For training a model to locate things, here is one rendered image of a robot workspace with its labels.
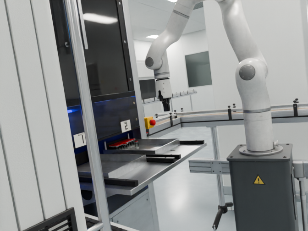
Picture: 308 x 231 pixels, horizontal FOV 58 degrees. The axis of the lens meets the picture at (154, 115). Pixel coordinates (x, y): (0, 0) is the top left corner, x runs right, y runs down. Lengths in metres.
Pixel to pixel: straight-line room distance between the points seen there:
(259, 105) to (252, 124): 0.09
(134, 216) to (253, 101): 0.92
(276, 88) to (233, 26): 1.52
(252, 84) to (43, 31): 0.90
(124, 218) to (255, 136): 0.82
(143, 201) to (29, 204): 1.27
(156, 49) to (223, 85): 1.58
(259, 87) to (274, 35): 1.56
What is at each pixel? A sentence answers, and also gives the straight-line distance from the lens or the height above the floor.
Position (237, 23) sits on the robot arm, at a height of 1.44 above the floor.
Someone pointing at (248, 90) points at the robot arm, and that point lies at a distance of 1.26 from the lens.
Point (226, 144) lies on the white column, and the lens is 2.97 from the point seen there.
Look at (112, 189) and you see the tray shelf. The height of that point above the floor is 0.87.
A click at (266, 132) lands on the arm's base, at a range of 1.32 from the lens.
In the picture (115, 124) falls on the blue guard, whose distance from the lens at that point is 1.52.
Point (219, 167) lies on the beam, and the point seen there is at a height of 0.49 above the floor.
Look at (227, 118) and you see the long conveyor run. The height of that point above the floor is 0.90.
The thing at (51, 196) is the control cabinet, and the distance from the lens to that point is 0.56.
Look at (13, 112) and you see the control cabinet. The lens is 0.52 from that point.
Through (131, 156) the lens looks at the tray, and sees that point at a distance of 1.34.
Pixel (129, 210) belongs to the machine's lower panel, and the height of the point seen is 0.55.
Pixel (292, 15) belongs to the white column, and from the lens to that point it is 2.78.
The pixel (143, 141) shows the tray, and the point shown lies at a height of 0.90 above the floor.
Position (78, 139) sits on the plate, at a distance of 1.33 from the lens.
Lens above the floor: 1.21
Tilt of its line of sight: 6 degrees down
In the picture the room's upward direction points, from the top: 8 degrees counter-clockwise
